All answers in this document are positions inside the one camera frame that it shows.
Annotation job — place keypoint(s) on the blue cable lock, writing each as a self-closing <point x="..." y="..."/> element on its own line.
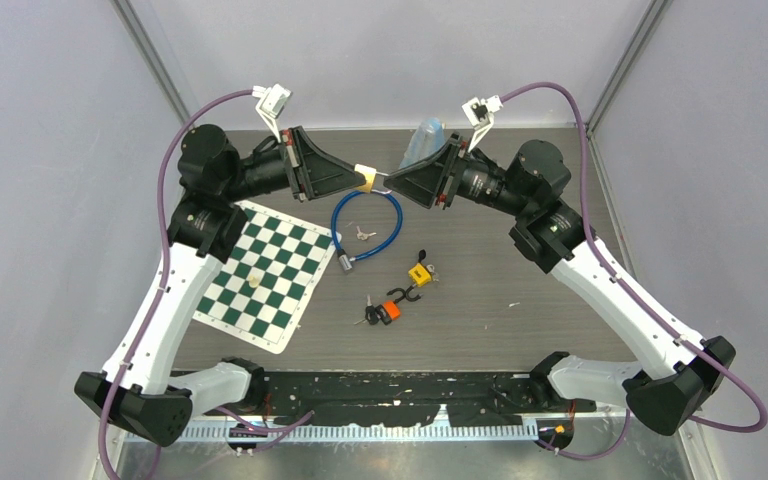
<point x="347" y="260"/>

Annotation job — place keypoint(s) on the slotted cable duct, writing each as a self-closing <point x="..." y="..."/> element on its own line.
<point x="437" y="431"/>

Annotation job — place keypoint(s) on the black headed key bunch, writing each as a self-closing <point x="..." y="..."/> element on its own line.
<point x="371" y="314"/>

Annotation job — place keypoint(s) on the aluminium corner post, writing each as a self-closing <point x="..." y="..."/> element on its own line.
<point x="152" y="40"/>
<point x="645" y="30"/>

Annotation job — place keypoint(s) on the small silver keys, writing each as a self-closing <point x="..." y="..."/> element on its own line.
<point x="363" y="236"/>

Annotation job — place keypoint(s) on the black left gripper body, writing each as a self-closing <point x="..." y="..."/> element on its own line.
<point x="286" y="139"/>

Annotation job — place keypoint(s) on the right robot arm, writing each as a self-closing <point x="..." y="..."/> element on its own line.
<point x="669" y="380"/>

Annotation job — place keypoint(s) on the brass padlock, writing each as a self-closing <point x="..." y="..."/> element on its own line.
<point x="370" y="176"/>

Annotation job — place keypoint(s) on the orange black padlock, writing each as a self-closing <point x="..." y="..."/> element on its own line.
<point x="389" y="309"/>

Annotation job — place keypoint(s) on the aluminium corner post left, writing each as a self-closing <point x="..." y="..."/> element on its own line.
<point x="152" y="40"/>

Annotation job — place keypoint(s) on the aluminium corner post right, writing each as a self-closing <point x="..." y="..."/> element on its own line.
<point x="645" y="30"/>

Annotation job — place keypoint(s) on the green white chessboard mat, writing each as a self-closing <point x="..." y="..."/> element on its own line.
<point x="290" y="256"/>

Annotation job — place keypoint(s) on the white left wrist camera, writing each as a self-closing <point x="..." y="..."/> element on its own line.
<point x="270" y="104"/>

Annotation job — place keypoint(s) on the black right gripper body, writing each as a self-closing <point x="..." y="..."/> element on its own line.
<point x="455" y="163"/>

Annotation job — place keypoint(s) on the yellow padlock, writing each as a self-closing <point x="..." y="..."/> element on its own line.
<point x="421" y="274"/>

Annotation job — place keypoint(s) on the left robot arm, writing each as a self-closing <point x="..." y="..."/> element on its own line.
<point x="135" y="389"/>

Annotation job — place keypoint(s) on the blue translucent metronome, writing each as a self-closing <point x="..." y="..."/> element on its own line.
<point x="428" y="138"/>

